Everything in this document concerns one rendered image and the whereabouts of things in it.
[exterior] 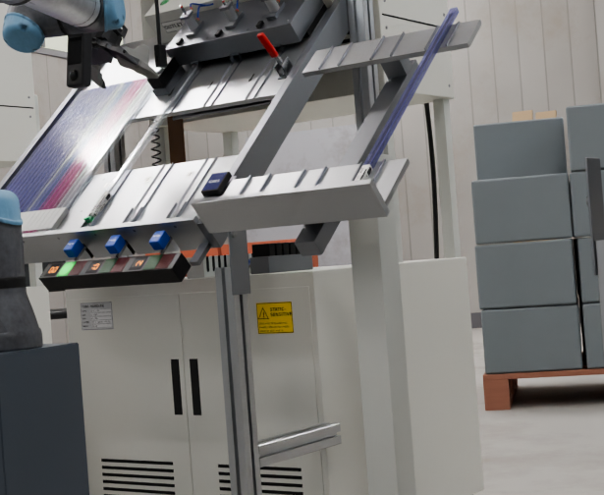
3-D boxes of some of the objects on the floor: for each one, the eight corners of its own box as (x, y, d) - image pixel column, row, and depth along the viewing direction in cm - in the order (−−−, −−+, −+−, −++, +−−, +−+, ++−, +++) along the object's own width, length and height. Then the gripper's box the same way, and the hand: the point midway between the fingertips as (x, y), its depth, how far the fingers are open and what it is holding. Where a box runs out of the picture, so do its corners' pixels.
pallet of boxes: (767, 373, 531) (746, 107, 532) (801, 396, 455) (777, 85, 456) (496, 387, 555) (476, 133, 556) (485, 411, 479) (463, 116, 480)
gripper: (115, -15, 235) (177, 50, 248) (44, 4, 246) (106, 65, 259) (100, 20, 231) (164, 84, 244) (28, 37, 242) (93, 98, 256)
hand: (131, 86), depth 251 cm, fingers open, 14 cm apart
